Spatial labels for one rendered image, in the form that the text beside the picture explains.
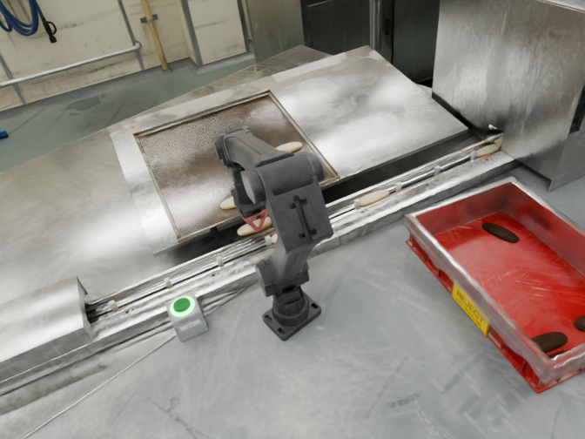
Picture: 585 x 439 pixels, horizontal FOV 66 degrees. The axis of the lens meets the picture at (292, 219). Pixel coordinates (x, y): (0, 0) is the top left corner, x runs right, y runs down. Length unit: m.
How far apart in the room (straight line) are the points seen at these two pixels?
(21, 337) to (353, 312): 0.74
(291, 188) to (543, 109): 0.90
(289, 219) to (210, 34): 4.03
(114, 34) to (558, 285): 4.22
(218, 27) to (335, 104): 3.08
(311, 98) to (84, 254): 0.90
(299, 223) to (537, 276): 0.72
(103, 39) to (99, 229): 3.36
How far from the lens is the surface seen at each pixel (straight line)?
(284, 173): 0.63
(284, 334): 1.04
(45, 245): 1.56
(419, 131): 1.54
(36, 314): 1.21
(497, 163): 1.48
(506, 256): 1.24
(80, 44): 4.73
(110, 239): 1.46
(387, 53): 3.31
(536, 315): 1.14
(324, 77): 1.76
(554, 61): 1.34
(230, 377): 1.03
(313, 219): 0.63
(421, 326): 1.07
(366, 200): 1.30
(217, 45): 4.63
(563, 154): 1.41
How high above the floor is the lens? 1.69
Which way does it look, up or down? 41 degrees down
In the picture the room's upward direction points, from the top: 9 degrees counter-clockwise
